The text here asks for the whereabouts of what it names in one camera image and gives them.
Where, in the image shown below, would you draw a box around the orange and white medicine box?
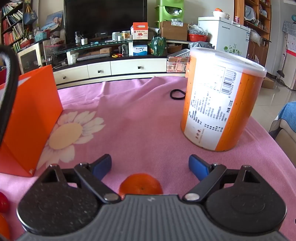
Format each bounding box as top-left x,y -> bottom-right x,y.
132,22 -> 149,40

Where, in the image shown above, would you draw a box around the red ball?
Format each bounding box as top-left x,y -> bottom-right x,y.
0,192 -> 10,213

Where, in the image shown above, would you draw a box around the tangerine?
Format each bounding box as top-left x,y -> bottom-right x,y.
119,173 -> 163,200
0,214 -> 11,240

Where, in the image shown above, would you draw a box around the small cardboard box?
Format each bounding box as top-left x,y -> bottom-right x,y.
261,76 -> 276,89

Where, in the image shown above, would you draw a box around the black hair tie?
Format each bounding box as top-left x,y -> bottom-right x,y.
170,89 -> 186,101

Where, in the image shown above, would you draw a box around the white crate of packets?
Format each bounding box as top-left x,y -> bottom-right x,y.
167,49 -> 191,73

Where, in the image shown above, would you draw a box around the brown cardboard box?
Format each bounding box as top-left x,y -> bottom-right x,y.
159,21 -> 188,41

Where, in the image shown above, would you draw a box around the pink floral tablecloth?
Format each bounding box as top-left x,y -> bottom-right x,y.
0,75 -> 296,241

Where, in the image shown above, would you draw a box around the blue tote bag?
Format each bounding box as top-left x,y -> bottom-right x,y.
23,5 -> 38,25

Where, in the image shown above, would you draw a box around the green stacking bins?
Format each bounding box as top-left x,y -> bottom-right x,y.
155,0 -> 185,24

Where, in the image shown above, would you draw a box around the sofa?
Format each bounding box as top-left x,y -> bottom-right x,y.
269,101 -> 296,154

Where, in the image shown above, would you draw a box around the blue and white box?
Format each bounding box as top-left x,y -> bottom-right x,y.
133,45 -> 148,56

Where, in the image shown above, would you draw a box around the green snack bag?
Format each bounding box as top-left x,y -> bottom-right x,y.
148,37 -> 167,57

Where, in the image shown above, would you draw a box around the pink plastic basket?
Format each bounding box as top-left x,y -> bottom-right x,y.
44,44 -> 61,61

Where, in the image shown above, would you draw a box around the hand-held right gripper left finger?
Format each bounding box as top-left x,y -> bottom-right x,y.
38,154 -> 121,204

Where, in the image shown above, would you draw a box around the red plastic basin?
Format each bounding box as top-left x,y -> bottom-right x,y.
188,34 -> 208,42

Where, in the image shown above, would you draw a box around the black flat television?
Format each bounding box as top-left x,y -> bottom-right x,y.
63,0 -> 148,44

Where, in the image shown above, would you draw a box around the white television stand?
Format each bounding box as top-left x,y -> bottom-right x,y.
53,39 -> 192,89

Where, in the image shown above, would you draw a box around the orange cardboard box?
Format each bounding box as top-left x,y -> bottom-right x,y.
0,64 -> 63,178

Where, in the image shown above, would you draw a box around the wooden shelf unit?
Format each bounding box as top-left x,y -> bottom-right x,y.
233,0 -> 272,66

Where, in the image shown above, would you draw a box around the orange labelled canister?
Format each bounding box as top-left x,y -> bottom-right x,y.
180,47 -> 267,152

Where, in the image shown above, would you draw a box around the wall calendar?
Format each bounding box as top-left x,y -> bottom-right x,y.
282,21 -> 296,90

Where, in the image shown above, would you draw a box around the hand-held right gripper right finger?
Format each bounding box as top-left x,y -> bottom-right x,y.
182,154 -> 260,204

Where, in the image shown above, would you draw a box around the black cable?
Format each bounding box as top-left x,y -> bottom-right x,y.
0,45 -> 19,144

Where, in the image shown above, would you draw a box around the dark bookshelf with books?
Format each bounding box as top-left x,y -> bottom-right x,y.
0,0 -> 33,53

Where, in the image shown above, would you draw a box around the framed picture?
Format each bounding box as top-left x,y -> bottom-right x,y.
46,11 -> 64,31

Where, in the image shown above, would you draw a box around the white bowl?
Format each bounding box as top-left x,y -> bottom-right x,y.
211,10 -> 230,19

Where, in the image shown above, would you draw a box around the white glass door cabinet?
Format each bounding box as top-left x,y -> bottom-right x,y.
17,43 -> 46,75

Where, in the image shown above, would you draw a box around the white chest freezer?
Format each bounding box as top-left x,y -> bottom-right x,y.
198,17 -> 251,61

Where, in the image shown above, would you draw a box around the teal plastic basket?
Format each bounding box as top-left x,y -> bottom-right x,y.
35,30 -> 50,43

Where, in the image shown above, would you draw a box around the silver disc player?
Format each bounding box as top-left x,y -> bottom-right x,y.
77,54 -> 110,61

